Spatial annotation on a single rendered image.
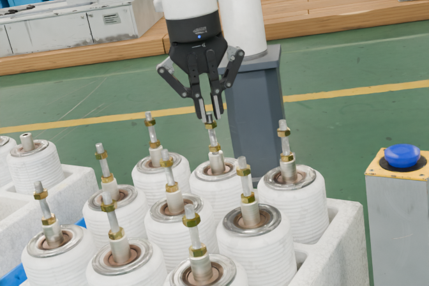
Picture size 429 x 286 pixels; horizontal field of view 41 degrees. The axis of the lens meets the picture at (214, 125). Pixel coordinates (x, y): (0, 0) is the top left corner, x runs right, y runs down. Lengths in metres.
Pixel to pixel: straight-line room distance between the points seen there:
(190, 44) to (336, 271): 0.37
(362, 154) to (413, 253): 0.76
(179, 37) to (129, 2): 2.09
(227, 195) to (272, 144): 0.48
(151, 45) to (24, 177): 1.76
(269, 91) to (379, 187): 0.63
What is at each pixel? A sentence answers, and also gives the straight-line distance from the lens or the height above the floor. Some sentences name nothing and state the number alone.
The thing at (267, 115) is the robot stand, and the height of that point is 0.17.
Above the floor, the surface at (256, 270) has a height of 0.21.
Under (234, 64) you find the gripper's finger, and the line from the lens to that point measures 0.82.
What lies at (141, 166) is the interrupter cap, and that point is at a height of 0.25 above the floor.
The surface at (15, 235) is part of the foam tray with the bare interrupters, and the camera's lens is 1.08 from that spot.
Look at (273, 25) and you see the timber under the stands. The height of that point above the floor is 0.07.
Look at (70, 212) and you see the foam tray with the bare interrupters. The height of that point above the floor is 0.13.
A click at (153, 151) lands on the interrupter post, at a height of 0.28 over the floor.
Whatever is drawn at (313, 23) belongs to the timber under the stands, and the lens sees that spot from 2.70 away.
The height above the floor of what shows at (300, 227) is 0.20.
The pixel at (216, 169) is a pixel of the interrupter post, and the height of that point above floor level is 0.26.
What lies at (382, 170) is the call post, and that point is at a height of 0.31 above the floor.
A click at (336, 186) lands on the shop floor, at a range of 1.32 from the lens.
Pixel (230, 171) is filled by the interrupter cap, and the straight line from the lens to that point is 0.86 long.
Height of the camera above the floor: 0.63
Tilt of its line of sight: 21 degrees down
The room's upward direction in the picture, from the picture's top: 10 degrees counter-clockwise
